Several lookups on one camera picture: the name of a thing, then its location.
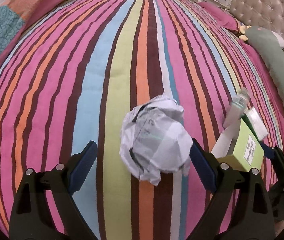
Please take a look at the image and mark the large white paper ball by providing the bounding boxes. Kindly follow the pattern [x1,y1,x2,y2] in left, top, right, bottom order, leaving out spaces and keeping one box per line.
[119,93,194,186]

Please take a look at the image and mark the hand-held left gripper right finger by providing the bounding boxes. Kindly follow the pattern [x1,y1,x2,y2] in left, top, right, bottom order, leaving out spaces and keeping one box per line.
[191,138,276,240]

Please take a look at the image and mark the green white tissue pack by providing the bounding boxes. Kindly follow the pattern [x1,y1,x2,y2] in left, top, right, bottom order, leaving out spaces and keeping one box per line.
[241,106,269,140]

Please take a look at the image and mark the light green cardboard box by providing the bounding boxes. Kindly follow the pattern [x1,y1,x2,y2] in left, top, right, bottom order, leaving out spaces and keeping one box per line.
[211,119,265,173]

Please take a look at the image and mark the striped colourful blanket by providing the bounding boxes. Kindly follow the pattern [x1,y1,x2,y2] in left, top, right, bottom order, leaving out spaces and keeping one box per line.
[0,0,284,240]

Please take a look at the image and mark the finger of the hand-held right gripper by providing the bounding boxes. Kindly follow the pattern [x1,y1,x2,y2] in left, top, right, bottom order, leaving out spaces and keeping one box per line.
[260,141,284,180]

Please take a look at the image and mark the yellow plush toy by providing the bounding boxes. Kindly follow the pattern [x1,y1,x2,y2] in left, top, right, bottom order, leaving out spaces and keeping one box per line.
[238,25,251,42]

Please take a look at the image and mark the clear plastic bottle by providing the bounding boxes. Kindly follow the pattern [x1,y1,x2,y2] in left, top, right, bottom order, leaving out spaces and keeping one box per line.
[223,87,250,128]

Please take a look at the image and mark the pink pillow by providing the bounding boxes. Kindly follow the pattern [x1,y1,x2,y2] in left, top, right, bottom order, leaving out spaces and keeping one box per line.
[199,1,240,32]

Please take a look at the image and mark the beige tufted headboard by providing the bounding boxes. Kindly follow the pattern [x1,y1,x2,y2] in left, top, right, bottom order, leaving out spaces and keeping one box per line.
[228,0,284,80]

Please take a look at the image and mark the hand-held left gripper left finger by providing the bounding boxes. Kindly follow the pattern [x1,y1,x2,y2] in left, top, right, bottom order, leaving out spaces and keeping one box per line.
[9,141,98,240]

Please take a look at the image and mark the pink bed sheet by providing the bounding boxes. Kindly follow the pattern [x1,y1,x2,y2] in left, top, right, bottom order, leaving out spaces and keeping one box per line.
[242,40,284,150]

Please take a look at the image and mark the green bolster pillow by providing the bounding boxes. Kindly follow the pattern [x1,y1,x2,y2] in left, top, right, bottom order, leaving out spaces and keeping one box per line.
[242,26,284,143]

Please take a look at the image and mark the orange teal patchwork quilt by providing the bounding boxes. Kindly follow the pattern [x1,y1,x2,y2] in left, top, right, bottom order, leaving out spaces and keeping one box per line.
[0,0,117,80]

